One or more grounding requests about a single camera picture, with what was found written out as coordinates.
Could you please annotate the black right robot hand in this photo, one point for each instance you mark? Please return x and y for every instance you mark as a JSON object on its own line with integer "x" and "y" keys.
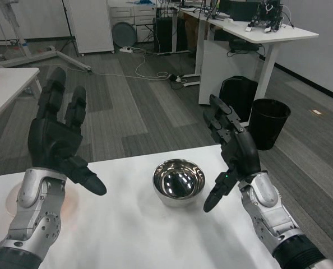
{"x": 243, "y": 154}

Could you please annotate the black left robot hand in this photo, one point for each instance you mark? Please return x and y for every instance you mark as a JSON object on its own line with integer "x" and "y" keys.
{"x": 54, "y": 143}

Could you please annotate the shiny metal bowl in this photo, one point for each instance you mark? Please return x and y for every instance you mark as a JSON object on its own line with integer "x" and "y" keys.
{"x": 177, "y": 182}

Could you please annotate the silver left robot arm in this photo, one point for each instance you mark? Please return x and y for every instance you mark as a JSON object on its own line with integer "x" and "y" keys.
{"x": 34, "y": 213}

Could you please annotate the black trash bin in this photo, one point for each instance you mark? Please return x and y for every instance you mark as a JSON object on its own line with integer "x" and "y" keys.
{"x": 270, "y": 129}

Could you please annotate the black backpack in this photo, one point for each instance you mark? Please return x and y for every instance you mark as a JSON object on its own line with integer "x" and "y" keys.
{"x": 239, "y": 95}

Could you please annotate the white side table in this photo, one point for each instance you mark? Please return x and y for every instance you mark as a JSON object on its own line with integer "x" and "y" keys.
{"x": 6, "y": 84}

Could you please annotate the white standing desk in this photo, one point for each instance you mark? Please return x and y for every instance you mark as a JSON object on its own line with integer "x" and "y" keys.
{"x": 239, "y": 70}

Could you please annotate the black power strip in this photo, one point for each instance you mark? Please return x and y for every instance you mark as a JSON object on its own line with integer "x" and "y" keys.
{"x": 177, "y": 78}

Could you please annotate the black tripod stand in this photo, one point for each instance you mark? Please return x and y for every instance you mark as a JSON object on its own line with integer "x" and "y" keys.
{"x": 71, "y": 39}

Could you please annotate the black under-desk device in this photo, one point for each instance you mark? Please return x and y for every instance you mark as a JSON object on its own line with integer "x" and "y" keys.
{"x": 243, "y": 45}

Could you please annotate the white power strip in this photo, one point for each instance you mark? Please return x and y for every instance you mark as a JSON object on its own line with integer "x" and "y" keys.
{"x": 126, "y": 49}

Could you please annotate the white tall cabinet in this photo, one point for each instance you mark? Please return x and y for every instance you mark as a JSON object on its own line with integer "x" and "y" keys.
{"x": 92, "y": 25}

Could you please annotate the grey round tray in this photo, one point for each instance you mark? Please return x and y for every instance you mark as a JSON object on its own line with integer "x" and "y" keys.
{"x": 123, "y": 33}

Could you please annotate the black box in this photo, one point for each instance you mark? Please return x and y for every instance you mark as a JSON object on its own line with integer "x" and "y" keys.
{"x": 243, "y": 11}

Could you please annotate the black computer tower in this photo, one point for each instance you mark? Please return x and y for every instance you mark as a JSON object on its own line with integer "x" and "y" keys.
{"x": 163, "y": 35}

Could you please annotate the white drawer unit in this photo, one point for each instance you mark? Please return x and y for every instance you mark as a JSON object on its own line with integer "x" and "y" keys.
{"x": 127, "y": 14}

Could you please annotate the blue bundle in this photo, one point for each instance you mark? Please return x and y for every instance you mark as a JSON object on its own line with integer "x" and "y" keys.
{"x": 144, "y": 2}

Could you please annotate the white metal gantry frame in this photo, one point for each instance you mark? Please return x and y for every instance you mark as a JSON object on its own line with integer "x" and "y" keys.
{"x": 23, "y": 42}

